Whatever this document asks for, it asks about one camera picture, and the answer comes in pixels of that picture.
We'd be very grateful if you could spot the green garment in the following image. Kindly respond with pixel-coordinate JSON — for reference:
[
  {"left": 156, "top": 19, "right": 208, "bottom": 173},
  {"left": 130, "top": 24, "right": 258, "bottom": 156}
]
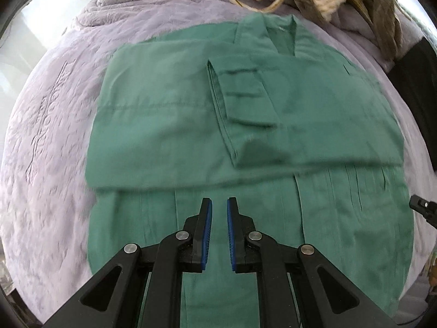
[{"left": 86, "top": 14, "right": 413, "bottom": 327}]

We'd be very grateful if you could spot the lavender quilt bedspread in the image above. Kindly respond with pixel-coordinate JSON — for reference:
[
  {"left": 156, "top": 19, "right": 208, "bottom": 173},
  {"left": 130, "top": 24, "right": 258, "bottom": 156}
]
[{"left": 1, "top": 0, "right": 436, "bottom": 322}]

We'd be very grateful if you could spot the black garment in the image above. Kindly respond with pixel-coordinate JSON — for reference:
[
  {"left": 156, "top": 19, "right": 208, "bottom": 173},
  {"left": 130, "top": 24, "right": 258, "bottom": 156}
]
[{"left": 388, "top": 38, "right": 437, "bottom": 169}]

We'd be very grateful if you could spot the olive brown garment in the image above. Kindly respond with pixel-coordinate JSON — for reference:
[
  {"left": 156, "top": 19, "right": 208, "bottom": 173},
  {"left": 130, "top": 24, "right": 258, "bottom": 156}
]
[{"left": 167, "top": 0, "right": 405, "bottom": 62}]

